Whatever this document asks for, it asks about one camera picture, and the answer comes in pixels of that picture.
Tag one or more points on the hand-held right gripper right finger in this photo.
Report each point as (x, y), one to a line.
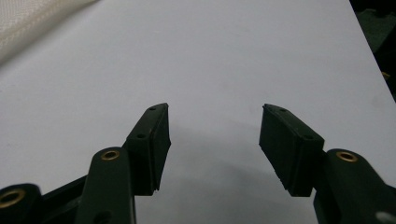
(289, 149)

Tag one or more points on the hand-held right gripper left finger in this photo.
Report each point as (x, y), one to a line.
(149, 149)

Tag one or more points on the white mesh laundry bag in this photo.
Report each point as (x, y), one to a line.
(28, 25)

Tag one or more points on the dark green object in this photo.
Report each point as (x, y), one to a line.
(378, 28)

